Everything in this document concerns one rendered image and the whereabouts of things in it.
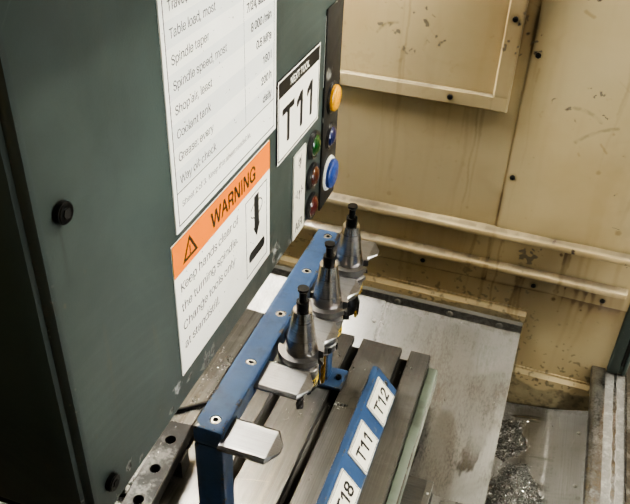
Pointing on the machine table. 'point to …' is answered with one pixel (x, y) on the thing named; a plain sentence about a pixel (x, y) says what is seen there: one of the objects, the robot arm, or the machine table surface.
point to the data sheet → (214, 92)
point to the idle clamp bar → (161, 465)
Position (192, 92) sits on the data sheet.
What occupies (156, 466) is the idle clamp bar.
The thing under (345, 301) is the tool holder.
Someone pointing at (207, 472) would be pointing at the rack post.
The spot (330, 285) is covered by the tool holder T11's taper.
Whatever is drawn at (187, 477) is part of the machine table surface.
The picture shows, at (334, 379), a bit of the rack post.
